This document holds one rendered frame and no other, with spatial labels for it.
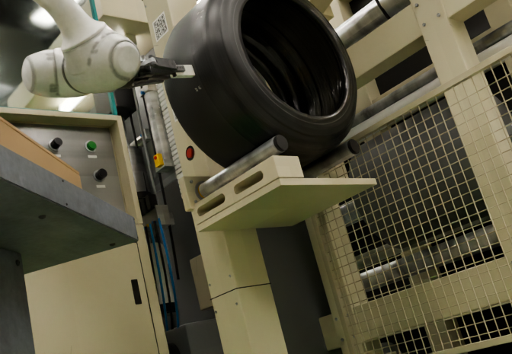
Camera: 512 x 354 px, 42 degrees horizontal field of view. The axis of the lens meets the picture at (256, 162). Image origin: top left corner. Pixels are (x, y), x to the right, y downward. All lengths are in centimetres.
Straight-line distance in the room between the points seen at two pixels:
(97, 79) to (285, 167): 53
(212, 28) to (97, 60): 48
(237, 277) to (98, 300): 39
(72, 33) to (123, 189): 89
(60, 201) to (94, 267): 117
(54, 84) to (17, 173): 75
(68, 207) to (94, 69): 56
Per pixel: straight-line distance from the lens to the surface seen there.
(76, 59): 134
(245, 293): 190
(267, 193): 163
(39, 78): 144
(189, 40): 175
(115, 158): 217
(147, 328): 198
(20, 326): 91
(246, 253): 194
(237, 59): 167
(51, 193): 77
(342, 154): 185
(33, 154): 88
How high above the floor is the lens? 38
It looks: 17 degrees up
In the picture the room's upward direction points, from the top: 15 degrees counter-clockwise
